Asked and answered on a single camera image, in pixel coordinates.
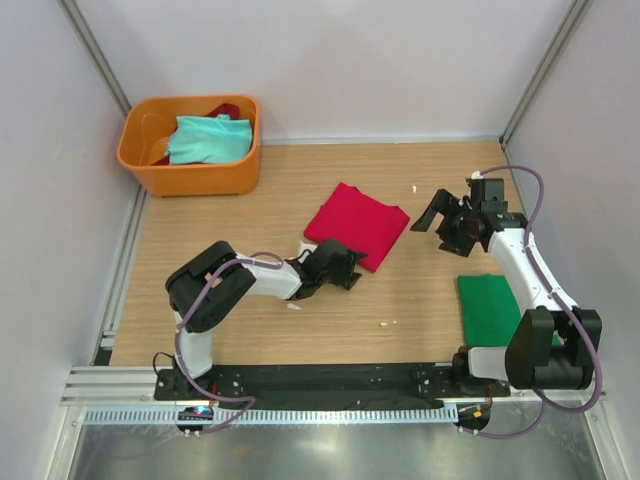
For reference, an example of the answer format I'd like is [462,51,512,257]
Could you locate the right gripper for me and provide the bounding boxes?
[411,189,480,258]

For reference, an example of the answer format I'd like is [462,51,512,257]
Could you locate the red t-shirt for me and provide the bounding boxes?
[303,182,410,273]

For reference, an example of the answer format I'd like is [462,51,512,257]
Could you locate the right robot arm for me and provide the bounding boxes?
[411,180,603,396]

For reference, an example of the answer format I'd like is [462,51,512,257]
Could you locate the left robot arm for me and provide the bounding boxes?
[165,239,367,400]

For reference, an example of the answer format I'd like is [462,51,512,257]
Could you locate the folded green t-shirt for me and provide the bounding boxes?
[455,273,564,347]

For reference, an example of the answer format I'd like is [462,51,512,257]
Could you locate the teal t-shirt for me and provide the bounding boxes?
[165,114,253,165]

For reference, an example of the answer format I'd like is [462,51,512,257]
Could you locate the dark red garment in bin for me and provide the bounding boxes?
[207,103,240,120]

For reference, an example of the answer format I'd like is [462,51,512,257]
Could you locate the orange garment in bin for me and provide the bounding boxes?
[148,136,170,166]

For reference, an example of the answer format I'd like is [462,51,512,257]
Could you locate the orange plastic bin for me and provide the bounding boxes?
[117,94,261,197]

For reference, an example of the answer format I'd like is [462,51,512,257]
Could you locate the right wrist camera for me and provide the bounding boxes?
[466,173,508,214]

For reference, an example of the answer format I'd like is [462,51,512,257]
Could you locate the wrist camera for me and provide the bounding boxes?
[296,241,317,261]
[466,173,508,214]

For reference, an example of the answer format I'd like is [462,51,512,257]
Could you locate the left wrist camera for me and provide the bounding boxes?
[296,241,317,261]

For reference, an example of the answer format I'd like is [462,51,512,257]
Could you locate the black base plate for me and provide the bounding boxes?
[152,362,512,413]

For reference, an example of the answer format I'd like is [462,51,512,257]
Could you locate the slotted cable duct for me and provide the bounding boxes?
[83,404,458,428]

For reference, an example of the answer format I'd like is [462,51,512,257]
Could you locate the aluminium frame rail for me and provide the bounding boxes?
[59,329,610,407]

